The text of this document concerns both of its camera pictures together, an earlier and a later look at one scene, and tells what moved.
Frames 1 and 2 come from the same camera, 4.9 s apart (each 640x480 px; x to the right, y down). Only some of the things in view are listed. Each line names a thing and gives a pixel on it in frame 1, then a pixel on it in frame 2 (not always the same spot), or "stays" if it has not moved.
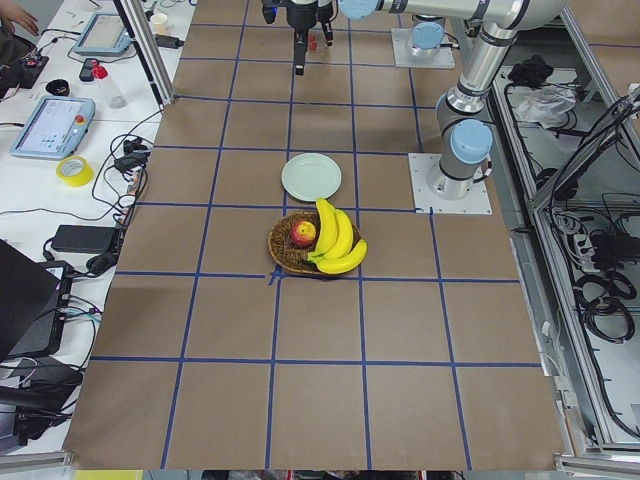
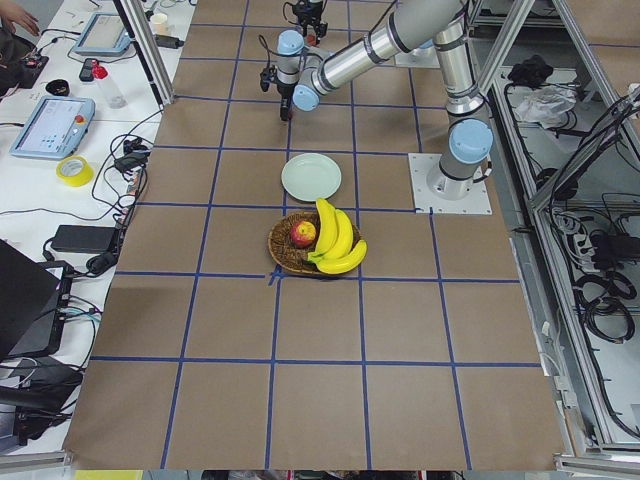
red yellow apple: x=302 y=234 stays
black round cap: x=58 y=87 stays
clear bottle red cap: x=111 y=90 stays
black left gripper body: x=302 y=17 → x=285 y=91
